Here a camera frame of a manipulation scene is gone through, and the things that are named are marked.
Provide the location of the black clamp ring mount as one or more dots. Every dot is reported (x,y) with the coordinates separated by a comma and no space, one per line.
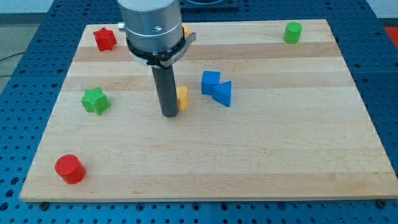
(163,59)

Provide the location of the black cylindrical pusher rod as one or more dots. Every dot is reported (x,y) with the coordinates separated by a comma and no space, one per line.
(166,90)

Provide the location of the yellow block behind arm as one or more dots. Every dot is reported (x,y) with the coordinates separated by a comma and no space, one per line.
(186,30)

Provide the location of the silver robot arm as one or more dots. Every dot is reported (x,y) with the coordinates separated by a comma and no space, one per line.
(157,38)

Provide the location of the blue cube block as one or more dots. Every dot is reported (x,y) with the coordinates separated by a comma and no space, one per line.
(208,81)

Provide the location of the yellow half-round block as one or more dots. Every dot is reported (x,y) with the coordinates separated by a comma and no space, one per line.
(182,97)

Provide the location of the blue triangle block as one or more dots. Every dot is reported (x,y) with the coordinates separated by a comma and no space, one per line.
(222,93)

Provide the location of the red star block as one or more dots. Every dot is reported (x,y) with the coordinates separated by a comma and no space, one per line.
(105,39)

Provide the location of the green star block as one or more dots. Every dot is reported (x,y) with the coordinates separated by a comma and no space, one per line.
(95,101)

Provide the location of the wooden board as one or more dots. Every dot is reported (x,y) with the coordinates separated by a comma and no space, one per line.
(296,128)

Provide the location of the red cylinder block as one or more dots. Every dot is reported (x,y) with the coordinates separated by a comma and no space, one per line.
(70,169)

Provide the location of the green cylinder block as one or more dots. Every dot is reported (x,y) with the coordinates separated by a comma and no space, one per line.
(292,32)

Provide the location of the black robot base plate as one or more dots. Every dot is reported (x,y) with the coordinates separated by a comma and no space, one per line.
(209,4)

